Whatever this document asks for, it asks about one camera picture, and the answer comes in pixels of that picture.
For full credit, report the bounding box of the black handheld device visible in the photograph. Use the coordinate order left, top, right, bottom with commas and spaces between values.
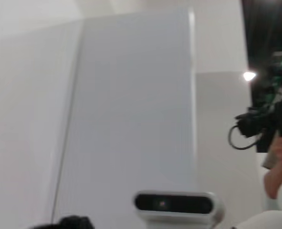
235, 95, 282, 145

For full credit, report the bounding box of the bright lamp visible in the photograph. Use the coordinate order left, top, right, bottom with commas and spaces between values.
242, 71, 257, 82

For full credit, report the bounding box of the tall grey-white panel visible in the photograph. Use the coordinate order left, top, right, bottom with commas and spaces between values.
52, 6, 199, 229

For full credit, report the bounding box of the black rounded robot part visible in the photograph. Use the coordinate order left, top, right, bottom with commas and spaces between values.
32, 215, 94, 229

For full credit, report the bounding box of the black looped cable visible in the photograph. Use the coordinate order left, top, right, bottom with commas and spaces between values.
227, 123, 263, 151

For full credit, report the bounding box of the silver head camera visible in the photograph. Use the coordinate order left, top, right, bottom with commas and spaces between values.
133, 189, 225, 229

